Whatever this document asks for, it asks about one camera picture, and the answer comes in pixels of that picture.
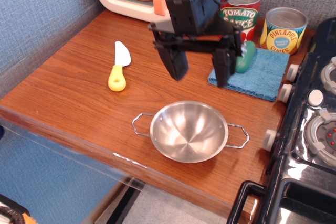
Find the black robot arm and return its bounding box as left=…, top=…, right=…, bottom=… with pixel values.
left=149, top=0, right=243, bottom=88

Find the steel bowl with wire handles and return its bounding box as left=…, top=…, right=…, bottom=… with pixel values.
left=132, top=101, right=250, bottom=164

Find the pineapple slices can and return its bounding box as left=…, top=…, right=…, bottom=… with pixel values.
left=259, top=7, right=308, bottom=55

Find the yellow handled toy knife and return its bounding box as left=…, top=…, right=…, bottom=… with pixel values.
left=108, top=41, right=131, bottom=92

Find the tomato sauce can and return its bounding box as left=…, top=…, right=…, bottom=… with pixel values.
left=220, top=0, right=261, bottom=42

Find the orange object bottom left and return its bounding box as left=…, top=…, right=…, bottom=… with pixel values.
left=0, top=205, right=37, bottom=224

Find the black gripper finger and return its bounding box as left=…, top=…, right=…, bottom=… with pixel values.
left=157, top=46, right=189, bottom=81
left=212, top=49, right=236, bottom=88

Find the green toy pickle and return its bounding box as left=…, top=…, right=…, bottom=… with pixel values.
left=236, top=41, right=256, bottom=73

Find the blue folded cloth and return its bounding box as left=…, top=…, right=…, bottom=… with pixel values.
left=207, top=48, right=291, bottom=103

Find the white stove knob front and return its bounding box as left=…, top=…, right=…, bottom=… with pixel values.
left=262, top=129, right=277, bottom=152

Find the black toy stove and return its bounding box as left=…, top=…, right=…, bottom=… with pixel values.
left=227, top=18, right=335, bottom=223

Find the white stove knob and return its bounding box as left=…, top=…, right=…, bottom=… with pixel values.
left=262, top=129, right=277, bottom=152
left=286, top=64, right=300, bottom=82
left=278, top=84, right=292, bottom=103

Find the white stove knob middle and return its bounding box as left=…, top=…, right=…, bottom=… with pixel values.
left=278, top=84, right=292, bottom=103

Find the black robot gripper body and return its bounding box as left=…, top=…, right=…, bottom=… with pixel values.
left=149, top=0, right=243, bottom=57

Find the white stove knob rear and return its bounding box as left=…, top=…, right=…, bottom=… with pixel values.
left=286, top=64, right=300, bottom=82

